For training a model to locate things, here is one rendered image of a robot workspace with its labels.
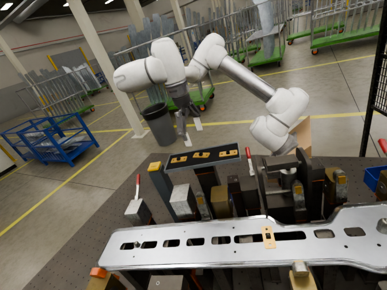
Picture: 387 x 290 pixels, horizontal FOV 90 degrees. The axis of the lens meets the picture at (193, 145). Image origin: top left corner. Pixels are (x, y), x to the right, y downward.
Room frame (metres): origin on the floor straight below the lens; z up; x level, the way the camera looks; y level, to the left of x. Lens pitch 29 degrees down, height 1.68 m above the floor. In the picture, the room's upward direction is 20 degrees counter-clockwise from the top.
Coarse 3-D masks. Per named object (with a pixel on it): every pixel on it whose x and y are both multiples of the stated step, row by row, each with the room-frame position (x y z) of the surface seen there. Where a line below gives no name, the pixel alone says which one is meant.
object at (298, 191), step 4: (296, 180) 0.51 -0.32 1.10; (292, 184) 0.50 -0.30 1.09; (296, 184) 0.49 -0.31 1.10; (300, 184) 0.49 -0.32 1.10; (292, 188) 0.50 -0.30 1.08; (296, 188) 0.48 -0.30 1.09; (300, 188) 0.48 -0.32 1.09; (292, 192) 0.50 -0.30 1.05; (296, 192) 0.48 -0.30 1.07; (300, 192) 0.48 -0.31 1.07; (296, 196) 0.48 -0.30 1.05; (300, 196) 0.48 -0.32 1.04; (296, 200) 0.48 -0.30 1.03; (300, 200) 0.47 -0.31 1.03; (304, 200) 0.47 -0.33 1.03; (296, 204) 0.48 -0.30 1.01; (300, 204) 0.47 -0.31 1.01; (304, 204) 0.47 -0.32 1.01; (296, 208) 0.47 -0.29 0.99; (300, 208) 0.47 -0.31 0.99
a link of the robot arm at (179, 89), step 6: (186, 78) 0.79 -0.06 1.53; (174, 84) 0.76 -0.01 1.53; (180, 84) 0.76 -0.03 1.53; (186, 84) 0.77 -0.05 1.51; (168, 90) 0.78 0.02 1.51; (174, 90) 0.76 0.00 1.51; (180, 90) 0.76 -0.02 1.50; (186, 90) 0.77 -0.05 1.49; (174, 96) 0.77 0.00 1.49; (180, 96) 0.77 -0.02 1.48
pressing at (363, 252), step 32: (160, 224) 0.61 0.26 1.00; (192, 224) 0.56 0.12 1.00; (224, 224) 0.51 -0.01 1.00; (256, 224) 0.46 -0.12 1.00; (288, 224) 0.42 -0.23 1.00; (320, 224) 0.38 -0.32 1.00; (352, 224) 0.34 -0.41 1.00; (128, 256) 0.52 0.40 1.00; (160, 256) 0.47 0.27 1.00; (192, 256) 0.43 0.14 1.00; (224, 256) 0.39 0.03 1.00; (256, 256) 0.35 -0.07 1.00; (288, 256) 0.32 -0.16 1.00; (320, 256) 0.29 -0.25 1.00; (352, 256) 0.26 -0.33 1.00; (384, 256) 0.24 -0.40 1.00
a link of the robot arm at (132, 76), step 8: (128, 64) 0.82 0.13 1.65; (136, 64) 0.80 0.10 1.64; (144, 64) 0.79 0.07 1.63; (120, 72) 0.81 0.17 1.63; (128, 72) 0.79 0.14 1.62; (136, 72) 0.78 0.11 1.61; (144, 72) 0.78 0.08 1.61; (192, 72) 1.11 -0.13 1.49; (120, 80) 0.81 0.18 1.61; (128, 80) 0.79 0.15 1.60; (136, 80) 0.78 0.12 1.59; (144, 80) 0.78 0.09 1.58; (192, 80) 1.17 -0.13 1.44; (120, 88) 0.82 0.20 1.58; (128, 88) 0.81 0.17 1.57; (136, 88) 0.80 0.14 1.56; (144, 88) 0.81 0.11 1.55
